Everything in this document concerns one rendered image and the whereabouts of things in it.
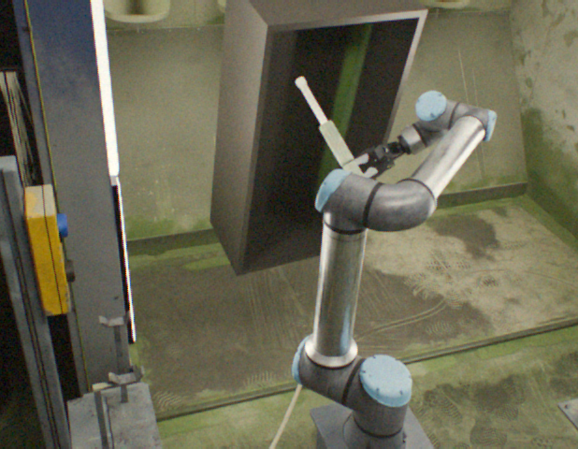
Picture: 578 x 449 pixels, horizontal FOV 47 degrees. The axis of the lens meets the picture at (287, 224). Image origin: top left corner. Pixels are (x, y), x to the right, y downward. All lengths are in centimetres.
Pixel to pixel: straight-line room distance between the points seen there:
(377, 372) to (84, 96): 108
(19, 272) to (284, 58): 155
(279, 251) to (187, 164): 92
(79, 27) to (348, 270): 90
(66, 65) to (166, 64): 200
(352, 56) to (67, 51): 140
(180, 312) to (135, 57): 138
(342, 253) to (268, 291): 184
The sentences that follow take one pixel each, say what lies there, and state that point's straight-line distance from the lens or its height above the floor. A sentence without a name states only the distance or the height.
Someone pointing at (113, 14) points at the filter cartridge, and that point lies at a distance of 342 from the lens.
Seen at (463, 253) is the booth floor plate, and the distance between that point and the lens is 398.
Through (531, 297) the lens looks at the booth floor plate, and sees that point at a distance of 380.
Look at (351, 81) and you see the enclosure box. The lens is 293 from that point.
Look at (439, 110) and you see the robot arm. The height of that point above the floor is 148.
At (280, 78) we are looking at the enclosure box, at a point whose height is 126.
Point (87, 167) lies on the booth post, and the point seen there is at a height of 135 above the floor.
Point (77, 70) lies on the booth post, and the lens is 181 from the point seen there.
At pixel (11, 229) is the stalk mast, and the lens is 144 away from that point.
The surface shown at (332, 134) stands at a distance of 217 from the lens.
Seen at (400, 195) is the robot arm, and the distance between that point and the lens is 157.
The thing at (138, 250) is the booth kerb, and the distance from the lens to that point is 371.
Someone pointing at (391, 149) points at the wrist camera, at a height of 132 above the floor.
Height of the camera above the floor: 229
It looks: 34 degrees down
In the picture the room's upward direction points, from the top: 4 degrees clockwise
